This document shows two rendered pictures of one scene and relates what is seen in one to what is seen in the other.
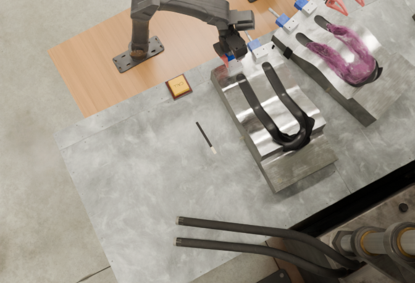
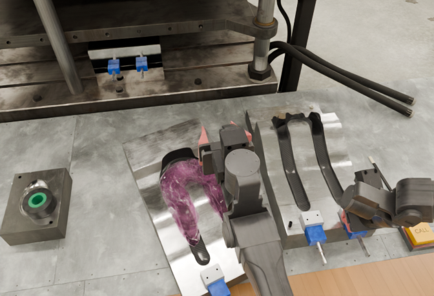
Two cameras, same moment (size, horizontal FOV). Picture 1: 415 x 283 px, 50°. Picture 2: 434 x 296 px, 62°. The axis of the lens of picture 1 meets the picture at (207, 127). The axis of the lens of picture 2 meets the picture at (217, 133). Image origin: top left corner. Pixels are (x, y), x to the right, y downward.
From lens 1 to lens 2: 1.41 m
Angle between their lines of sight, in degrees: 56
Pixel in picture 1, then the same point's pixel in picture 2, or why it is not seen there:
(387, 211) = (212, 83)
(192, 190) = (394, 134)
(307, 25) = (223, 254)
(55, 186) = not seen: outside the picture
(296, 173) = (293, 108)
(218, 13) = (423, 183)
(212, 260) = not seen: hidden behind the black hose
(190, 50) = (400, 286)
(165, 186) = (425, 143)
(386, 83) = (168, 144)
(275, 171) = not seen: hidden behind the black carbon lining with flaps
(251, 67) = (325, 209)
